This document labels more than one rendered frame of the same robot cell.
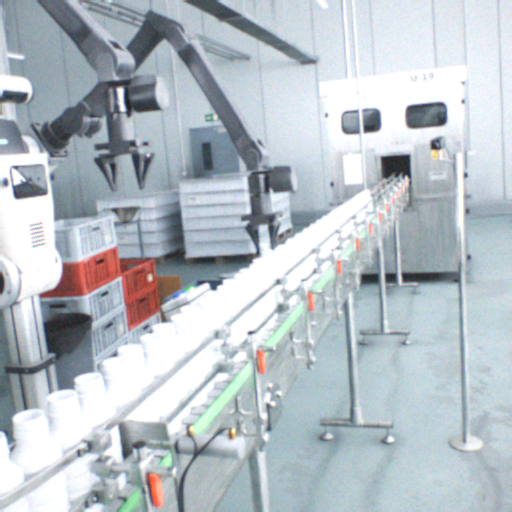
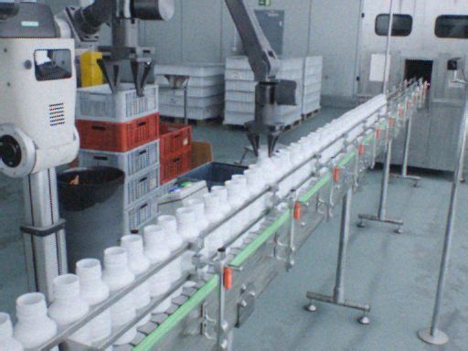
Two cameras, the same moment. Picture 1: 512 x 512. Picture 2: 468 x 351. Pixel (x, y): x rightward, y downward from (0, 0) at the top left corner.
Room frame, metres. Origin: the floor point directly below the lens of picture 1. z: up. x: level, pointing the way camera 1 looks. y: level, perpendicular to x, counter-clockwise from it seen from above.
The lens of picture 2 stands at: (0.19, -0.10, 1.52)
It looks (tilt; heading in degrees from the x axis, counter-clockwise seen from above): 16 degrees down; 6
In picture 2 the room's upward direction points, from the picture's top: 2 degrees clockwise
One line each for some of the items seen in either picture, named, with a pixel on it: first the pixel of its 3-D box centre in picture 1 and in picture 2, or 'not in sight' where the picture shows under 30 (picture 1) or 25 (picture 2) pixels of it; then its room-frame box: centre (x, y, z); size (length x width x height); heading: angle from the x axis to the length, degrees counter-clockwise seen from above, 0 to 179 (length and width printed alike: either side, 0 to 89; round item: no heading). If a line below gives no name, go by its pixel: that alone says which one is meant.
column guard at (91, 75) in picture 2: not in sight; (91, 77); (11.06, 4.25, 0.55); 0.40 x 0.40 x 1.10; 72
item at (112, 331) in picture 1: (83, 334); (122, 183); (4.02, 1.23, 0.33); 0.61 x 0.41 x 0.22; 168
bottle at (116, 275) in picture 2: (157, 384); (117, 295); (0.94, 0.18, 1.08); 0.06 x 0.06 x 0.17
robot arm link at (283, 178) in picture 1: (272, 170); (279, 82); (1.60, -0.06, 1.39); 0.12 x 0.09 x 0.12; 72
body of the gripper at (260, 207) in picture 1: (261, 207); (264, 116); (1.61, -0.03, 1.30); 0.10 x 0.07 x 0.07; 72
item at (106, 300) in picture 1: (79, 302); (121, 156); (4.02, 1.23, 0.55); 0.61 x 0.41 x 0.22; 169
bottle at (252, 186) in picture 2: (259, 296); (249, 200); (1.50, 0.00, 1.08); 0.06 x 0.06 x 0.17
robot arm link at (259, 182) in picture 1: (260, 184); (267, 94); (1.61, -0.03, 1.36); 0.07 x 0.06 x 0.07; 72
